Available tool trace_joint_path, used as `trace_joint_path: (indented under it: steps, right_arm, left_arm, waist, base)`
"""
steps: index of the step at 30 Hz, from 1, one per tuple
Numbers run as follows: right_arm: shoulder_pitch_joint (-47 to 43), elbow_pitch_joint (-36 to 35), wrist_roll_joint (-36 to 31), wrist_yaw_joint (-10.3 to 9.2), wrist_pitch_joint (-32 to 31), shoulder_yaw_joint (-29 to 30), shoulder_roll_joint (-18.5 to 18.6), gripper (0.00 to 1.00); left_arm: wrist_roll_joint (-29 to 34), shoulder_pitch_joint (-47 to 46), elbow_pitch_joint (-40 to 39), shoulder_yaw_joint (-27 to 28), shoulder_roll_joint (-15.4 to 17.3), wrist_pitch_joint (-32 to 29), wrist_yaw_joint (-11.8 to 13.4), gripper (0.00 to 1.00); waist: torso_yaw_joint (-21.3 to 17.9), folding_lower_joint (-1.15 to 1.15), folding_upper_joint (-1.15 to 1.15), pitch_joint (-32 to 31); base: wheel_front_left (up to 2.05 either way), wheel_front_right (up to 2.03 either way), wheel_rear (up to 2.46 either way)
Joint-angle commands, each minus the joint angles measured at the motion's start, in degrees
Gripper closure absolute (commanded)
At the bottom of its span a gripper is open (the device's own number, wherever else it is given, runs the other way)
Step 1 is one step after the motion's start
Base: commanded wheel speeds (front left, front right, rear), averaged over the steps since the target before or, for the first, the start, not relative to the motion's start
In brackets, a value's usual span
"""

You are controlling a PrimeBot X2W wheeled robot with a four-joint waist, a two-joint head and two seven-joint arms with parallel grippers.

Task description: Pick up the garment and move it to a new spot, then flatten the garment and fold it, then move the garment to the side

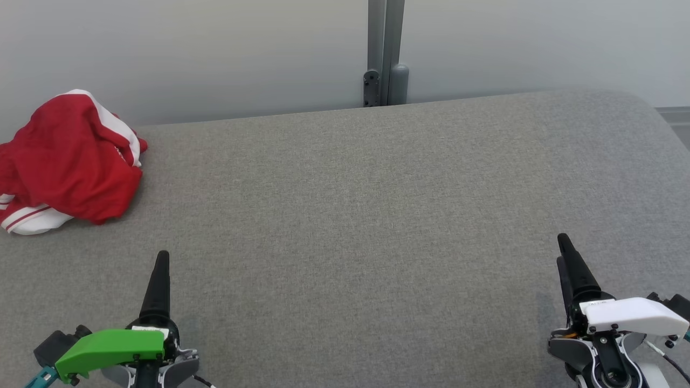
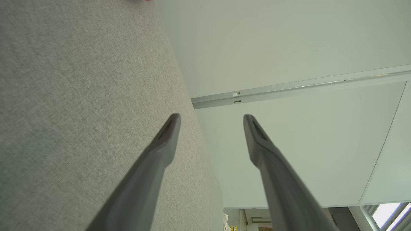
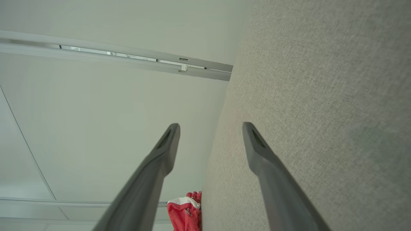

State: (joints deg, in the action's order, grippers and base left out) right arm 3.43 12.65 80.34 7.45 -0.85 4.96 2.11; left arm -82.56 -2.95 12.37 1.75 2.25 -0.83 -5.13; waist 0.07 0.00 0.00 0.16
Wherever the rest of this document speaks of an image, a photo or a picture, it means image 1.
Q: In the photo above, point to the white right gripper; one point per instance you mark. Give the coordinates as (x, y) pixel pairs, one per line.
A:
(630, 315)

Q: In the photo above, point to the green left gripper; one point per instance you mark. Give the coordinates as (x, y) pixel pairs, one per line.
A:
(108, 347)

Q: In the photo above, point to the red basketball jersey white sleeves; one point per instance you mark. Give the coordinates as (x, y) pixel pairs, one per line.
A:
(75, 188)

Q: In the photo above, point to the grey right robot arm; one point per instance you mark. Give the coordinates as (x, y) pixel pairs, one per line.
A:
(609, 361)

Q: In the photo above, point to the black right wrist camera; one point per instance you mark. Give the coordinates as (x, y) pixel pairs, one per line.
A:
(680, 307)

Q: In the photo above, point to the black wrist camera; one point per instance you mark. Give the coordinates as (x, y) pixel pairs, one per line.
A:
(51, 345)
(680, 307)

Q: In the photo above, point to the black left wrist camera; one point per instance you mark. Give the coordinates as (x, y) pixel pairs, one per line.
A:
(51, 345)

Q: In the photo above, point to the grey cylinder at post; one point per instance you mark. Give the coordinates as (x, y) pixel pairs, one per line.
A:
(399, 86)

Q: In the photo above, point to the dark grey post bracket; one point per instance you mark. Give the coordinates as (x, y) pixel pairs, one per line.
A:
(371, 89)

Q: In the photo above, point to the grey metal post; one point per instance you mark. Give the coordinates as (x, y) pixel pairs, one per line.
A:
(385, 32)

